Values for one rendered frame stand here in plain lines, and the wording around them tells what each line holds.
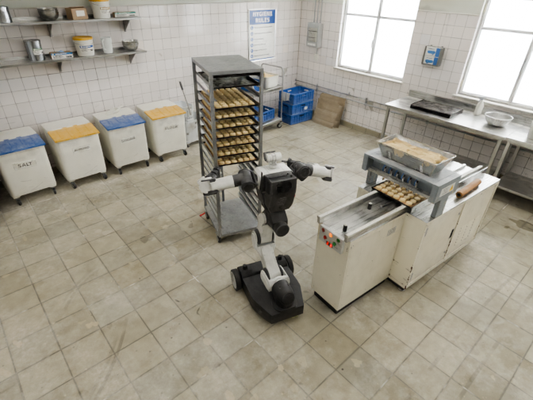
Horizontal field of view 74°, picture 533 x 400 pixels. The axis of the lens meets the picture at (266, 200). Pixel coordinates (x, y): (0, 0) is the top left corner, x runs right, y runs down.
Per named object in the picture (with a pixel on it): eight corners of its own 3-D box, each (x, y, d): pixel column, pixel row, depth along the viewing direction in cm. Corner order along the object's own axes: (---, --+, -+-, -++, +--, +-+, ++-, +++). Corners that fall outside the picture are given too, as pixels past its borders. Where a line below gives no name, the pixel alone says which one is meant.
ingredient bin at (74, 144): (70, 192, 468) (53, 138, 427) (56, 175, 507) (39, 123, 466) (111, 179, 499) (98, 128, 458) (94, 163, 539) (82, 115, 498)
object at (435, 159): (395, 142, 318) (396, 135, 314) (451, 164, 281) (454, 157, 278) (376, 148, 304) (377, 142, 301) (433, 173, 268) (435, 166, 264)
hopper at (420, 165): (393, 148, 322) (396, 133, 315) (450, 171, 285) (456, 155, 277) (373, 155, 308) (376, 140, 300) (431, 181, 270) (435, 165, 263)
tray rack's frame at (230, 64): (262, 233, 396) (265, 67, 300) (218, 244, 379) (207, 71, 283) (243, 204, 446) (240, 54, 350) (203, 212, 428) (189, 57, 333)
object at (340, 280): (359, 263, 363) (375, 189, 315) (386, 283, 340) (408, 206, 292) (308, 294, 327) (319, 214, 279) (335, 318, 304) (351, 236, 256)
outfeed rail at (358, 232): (477, 170, 363) (480, 164, 359) (480, 171, 361) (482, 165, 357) (343, 241, 260) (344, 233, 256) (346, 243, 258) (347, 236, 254)
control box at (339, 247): (321, 236, 286) (323, 223, 279) (343, 252, 270) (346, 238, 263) (318, 238, 285) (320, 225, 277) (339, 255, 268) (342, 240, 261)
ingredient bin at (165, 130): (159, 164, 542) (151, 116, 501) (143, 150, 583) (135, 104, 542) (190, 155, 571) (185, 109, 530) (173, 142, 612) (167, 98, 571)
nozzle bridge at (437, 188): (380, 176, 347) (387, 144, 329) (449, 209, 299) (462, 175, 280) (358, 186, 330) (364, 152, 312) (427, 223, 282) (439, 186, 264)
